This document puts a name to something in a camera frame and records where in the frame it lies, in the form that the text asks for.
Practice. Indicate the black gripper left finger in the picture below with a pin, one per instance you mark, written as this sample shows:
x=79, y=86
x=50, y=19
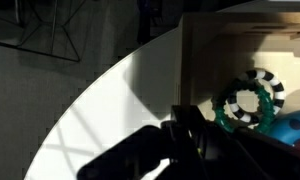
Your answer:
x=186, y=118

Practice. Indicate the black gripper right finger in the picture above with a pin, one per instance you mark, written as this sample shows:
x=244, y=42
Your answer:
x=276, y=156

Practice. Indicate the wooden slatted box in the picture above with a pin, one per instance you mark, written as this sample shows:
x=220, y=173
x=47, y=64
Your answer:
x=290, y=63

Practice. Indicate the black cylinder post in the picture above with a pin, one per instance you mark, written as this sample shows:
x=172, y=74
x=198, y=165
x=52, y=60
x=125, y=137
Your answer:
x=144, y=30

